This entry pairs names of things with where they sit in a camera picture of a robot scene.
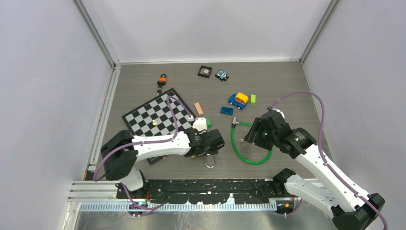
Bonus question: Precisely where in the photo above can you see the brass padlock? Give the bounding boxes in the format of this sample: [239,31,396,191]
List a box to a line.
[191,154,217,169]

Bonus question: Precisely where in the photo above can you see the silver lock keys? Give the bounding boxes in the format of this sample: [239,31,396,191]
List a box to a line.
[238,138,246,148]

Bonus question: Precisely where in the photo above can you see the green cable lock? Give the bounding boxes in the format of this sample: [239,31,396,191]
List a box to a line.
[230,116,273,165]

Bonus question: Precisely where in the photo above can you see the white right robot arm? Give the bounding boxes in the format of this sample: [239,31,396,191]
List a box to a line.
[244,110,385,230]

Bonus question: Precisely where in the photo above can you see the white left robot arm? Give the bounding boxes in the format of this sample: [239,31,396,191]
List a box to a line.
[93,128,225,198]

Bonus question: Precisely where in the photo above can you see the green toy brick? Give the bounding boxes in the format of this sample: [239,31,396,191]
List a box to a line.
[205,118,212,128]

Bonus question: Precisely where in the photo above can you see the small wooden block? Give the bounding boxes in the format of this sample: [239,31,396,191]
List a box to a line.
[194,103,204,115]

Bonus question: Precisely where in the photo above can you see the blue toy brick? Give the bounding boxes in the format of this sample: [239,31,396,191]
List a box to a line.
[220,106,234,115]

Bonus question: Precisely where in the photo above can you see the lime green block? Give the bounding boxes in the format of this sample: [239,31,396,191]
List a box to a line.
[250,94,256,105]

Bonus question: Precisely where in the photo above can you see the blue yellow toy car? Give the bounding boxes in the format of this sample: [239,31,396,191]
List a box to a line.
[228,92,249,110]

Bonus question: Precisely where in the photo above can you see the black white chessboard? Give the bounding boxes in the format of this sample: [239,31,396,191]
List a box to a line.
[122,88,206,165]

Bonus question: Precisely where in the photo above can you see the blue owl toy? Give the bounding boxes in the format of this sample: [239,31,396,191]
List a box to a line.
[215,70,229,81]

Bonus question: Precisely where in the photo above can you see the black square box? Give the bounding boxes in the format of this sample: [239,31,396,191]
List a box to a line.
[197,65,213,78]

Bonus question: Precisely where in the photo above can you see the orange black padlock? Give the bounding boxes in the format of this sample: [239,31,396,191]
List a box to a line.
[157,74,167,88]

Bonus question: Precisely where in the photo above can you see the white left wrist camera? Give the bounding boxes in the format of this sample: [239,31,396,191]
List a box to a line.
[192,117,207,132]

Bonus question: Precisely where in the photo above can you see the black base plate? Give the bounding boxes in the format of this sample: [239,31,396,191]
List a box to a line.
[115,179,295,205]

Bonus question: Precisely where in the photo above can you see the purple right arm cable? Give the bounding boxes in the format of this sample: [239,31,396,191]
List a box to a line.
[268,91,388,230]

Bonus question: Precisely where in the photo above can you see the aluminium frame rail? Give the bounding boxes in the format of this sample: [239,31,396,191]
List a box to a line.
[68,62,121,202]

